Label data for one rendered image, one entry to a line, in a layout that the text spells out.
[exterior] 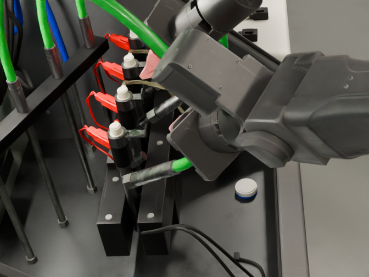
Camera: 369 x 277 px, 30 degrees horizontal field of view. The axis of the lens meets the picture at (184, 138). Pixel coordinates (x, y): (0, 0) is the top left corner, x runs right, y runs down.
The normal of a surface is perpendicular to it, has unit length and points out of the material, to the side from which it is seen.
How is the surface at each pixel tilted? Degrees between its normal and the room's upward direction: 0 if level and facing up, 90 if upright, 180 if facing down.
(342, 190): 0
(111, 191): 0
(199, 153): 49
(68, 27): 90
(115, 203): 0
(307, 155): 113
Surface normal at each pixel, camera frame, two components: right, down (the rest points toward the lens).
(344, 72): -0.72, -0.57
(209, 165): 0.32, -0.07
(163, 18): 0.58, -0.41
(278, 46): -0.11, -0.73
